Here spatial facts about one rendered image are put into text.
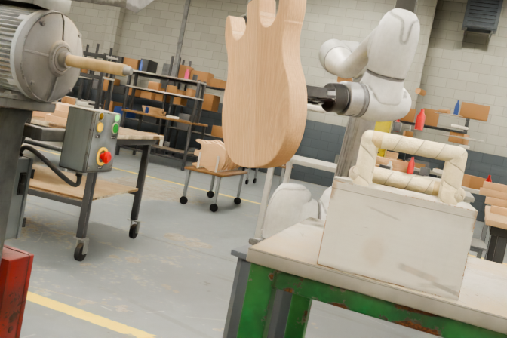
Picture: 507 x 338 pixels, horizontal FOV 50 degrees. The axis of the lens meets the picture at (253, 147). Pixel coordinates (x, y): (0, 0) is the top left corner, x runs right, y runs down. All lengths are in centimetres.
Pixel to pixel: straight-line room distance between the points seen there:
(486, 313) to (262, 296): 42
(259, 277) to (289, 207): 89
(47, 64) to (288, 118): 73
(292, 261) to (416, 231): 25
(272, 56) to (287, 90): 11
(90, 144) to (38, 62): 35
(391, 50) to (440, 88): 1094
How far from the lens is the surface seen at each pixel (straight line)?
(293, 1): 120
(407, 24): 143
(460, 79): 1238
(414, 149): 109
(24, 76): 157
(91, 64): 155
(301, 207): 204
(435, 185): 126
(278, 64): 120
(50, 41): 160
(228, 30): 146
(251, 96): 130
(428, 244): 110
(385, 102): 145
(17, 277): 194
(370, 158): 110
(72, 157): 182
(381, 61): 143
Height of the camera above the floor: 119
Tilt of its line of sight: 3 degrees down
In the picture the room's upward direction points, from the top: 11 degrees clockwise
